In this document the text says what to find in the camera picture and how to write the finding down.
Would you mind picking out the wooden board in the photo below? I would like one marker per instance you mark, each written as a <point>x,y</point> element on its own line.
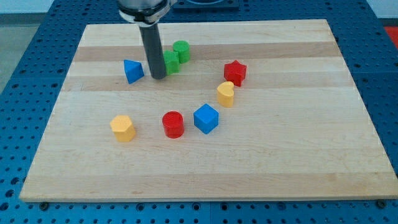
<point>298,128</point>

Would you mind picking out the green star block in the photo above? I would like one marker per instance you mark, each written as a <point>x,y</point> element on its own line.
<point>172,62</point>

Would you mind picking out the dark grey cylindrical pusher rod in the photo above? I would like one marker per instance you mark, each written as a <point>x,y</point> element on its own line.
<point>153,49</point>

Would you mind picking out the red star block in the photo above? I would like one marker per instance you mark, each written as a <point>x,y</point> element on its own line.
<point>235,72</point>

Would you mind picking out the blue cube block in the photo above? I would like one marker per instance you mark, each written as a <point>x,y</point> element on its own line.
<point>206,118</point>

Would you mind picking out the green cylinder block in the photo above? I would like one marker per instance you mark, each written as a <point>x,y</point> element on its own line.
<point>182,47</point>

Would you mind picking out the red cylinder block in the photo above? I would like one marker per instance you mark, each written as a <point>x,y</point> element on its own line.
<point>173,124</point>

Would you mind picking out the yellow heart block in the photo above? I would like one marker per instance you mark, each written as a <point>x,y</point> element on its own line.
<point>225,94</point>

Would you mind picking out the blue triangular prism block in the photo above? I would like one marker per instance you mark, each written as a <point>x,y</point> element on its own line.
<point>133,71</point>

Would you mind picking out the yellow hexagon block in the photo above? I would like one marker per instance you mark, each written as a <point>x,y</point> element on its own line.
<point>123,128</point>

